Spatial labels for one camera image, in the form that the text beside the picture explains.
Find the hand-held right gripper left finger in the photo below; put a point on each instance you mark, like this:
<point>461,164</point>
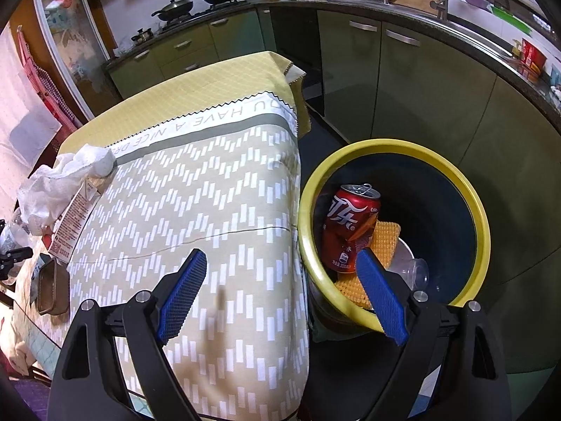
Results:
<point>184,294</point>

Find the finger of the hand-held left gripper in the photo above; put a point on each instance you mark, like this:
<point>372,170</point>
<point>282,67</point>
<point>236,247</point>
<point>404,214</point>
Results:
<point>15,256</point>

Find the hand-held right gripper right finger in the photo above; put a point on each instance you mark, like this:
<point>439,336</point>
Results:
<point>383,298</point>

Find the clear plastic cup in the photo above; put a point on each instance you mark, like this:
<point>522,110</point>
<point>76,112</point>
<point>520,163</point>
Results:
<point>414,272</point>

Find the brown rectangular tray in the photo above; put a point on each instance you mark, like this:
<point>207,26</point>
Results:
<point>50,287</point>

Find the orange foam net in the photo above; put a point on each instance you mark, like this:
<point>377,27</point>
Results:
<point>385,237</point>

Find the red soda can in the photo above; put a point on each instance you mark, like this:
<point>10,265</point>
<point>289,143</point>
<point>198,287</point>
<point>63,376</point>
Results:
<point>346,228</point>

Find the white plastic bag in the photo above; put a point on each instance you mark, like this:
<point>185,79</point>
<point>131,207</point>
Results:
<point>57,184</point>

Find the yellow-rimmed dark bin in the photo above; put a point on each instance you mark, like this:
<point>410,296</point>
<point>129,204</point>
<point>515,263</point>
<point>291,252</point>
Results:
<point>438,210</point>

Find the white curtain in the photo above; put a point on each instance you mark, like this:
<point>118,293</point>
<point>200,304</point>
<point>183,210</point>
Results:
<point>22,118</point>

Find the person's patterned clothing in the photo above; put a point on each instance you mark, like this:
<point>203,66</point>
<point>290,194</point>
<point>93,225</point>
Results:
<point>30,397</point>

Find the red checked apron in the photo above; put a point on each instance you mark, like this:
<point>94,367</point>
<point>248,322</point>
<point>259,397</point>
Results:
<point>48,92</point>

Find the green lower cabinets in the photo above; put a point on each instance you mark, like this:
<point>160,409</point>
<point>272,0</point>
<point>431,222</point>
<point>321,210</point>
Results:
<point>416,96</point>

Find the flower-print sliding door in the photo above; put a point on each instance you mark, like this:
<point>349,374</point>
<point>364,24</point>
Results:
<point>65,30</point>

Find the small lidded pot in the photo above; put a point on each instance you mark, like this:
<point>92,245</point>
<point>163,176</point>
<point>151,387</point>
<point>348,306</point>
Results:
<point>142,36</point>

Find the black gas stove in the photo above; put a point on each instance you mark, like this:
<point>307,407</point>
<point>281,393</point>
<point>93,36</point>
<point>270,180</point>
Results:
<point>197,14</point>

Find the steel sink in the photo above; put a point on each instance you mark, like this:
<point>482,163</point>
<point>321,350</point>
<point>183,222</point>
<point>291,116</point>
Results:
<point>480,33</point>

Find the red paper cup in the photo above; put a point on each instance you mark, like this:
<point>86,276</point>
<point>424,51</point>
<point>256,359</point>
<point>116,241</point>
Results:
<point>534,57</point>

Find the lidded black wok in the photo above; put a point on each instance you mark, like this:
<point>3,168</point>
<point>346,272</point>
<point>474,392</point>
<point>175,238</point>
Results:
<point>175,8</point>

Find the green tray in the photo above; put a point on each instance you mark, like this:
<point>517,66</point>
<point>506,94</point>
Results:
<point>510,13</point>

